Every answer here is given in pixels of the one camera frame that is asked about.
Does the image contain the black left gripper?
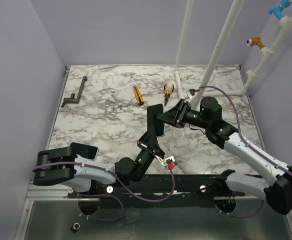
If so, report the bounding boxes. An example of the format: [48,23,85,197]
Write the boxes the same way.
[134,126,165,183]

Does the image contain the black smartphone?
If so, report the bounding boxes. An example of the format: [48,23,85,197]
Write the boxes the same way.
[147,103,165,137]

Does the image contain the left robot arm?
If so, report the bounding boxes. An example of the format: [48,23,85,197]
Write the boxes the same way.
[32,126,165,198]

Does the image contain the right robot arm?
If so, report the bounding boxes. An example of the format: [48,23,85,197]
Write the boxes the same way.
[157,97,292,215]

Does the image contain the blue cased phone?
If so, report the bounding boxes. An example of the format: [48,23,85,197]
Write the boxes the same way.
[70,142,99,161]

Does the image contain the yellow utility knife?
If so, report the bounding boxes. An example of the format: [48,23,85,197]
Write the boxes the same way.
[133,85,144,107]

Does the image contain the yellow handled pliers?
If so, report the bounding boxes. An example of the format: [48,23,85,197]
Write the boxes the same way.
[164,83,174,107]

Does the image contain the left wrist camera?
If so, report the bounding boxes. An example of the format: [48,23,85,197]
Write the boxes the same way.
[156,156,178,170]

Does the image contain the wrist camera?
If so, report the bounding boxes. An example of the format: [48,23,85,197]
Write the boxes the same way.
[186,88,200,102]
[156,156,178,170]

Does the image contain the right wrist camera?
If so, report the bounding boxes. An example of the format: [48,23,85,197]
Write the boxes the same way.
[186,88,200,102]

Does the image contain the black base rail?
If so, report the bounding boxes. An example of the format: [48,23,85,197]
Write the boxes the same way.
[35,170,286,210]

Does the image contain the dark metal crank handle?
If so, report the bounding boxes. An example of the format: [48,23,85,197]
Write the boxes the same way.
[60,76,88,108]

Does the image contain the small black ring knob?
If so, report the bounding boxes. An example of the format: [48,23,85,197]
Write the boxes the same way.
[70,222,80,233]

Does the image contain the white PVC pipe frame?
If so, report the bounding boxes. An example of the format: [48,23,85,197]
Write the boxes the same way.
[174,0,292,101]

